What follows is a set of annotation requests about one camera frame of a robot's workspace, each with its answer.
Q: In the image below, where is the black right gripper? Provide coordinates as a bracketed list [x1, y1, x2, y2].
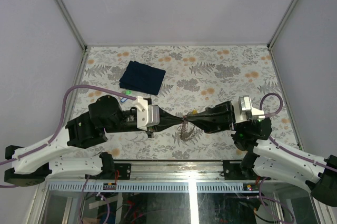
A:
[185, 100, 247, 134]

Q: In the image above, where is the metal keyring with yellow grip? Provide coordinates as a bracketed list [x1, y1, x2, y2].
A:
[178, 110, 197, 141]

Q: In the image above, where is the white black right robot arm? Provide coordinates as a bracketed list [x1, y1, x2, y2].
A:
[184, 96, 336, 207]

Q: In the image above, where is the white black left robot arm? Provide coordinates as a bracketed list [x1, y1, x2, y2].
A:
[4, 95, 183, 188]

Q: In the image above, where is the key with green tag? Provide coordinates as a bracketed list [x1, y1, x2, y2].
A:
[122, 90, 132, 95]

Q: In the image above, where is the floral patterned table mat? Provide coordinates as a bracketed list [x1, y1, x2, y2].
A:
[71, 46, 281, 160]

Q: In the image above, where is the dark navy folded cloth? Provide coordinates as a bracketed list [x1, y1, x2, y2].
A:
[119, 61, 166, 95]

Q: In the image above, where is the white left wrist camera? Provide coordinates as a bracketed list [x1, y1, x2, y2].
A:
[133, 96, 148, 131]

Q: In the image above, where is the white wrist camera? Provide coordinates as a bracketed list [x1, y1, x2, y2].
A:
[133, 96, 148, 131]
[232, 95, 265, 124]

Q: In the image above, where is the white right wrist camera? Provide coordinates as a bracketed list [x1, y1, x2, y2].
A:
[232, 95, 265, 124]

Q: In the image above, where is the aluminium front rail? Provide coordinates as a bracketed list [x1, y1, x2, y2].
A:
[39, 159, 264, 182]

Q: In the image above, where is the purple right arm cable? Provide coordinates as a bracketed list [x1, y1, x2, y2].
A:
[259, 93, 337, 169]

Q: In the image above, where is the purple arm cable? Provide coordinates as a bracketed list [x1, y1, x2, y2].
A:
[0, 85, 137, 188]
[259, 93, 337, 169]

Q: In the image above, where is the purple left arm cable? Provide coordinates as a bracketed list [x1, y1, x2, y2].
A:
[0, 85, 137, 188]

